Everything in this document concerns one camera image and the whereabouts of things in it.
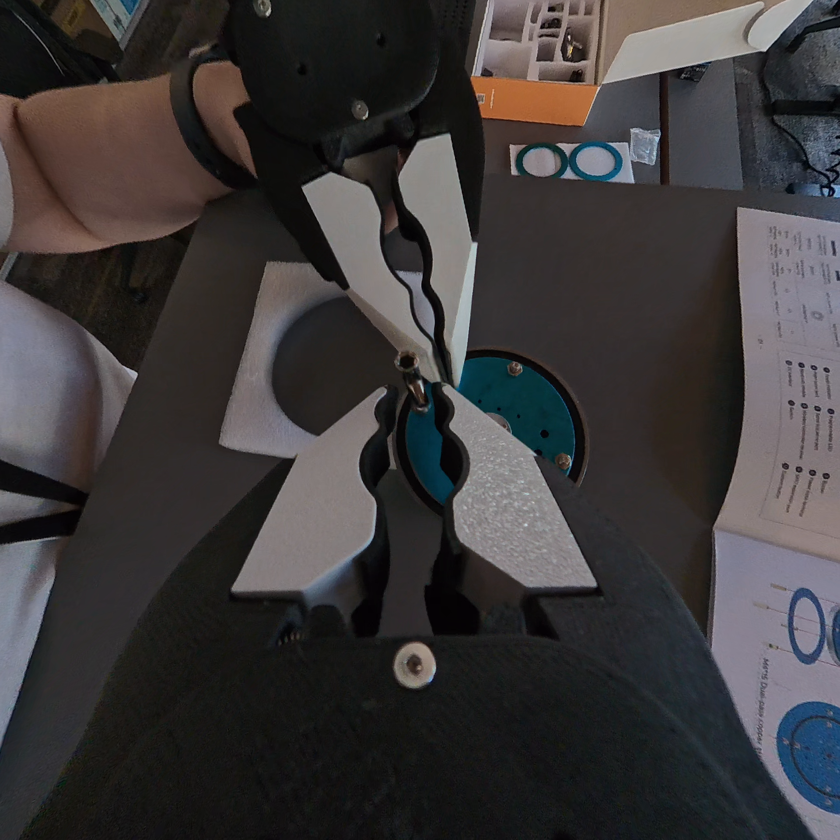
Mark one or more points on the teal round metal disc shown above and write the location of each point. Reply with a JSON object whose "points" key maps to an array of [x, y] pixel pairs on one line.
{"points": [[531, 407]]}

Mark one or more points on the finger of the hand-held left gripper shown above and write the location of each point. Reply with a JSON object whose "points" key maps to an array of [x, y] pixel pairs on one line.
{"points": [[348, 229], [443, 197]]}

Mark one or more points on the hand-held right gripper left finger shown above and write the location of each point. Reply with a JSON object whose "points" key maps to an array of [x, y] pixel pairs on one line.
{"points": [[315, 525]]}

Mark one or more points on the orange white cardboard box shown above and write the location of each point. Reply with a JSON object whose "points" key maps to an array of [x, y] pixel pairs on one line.
{"points": [[538, 102]]}

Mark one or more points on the black bag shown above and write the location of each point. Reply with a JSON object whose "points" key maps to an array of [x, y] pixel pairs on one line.
{"points": [[39, 46]]}

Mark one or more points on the white backing card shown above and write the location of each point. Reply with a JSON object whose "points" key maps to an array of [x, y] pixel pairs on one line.
{"points": [[636, 174]]}

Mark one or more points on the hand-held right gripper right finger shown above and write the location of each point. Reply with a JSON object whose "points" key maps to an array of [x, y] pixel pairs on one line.
{"points": [[518, 525]]}

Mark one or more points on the white foam sheet with hole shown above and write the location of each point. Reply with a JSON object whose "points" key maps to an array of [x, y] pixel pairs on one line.
{"points": [[249, 407]]}

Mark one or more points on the person's left forearm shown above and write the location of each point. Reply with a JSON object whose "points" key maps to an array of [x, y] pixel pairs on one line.
{"points": [[98, 170]]}

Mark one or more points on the white instruction booklet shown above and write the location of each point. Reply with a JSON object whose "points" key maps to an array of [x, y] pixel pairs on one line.
{"points": [[774, 590]]}

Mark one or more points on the white blue banner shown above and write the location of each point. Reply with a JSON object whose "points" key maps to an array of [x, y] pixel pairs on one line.
{"points": [[118, 16]]}

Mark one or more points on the small clear plastic bag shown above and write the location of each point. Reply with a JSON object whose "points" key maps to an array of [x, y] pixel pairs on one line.
{"points": [[644, 144]]}

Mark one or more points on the small black module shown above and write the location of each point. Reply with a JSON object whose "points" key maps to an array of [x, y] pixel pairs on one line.
{"points": [[694, 72]]}

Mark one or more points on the black wristband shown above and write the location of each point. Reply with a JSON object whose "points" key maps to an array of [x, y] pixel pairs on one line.
{"points": [[197, 144]]}

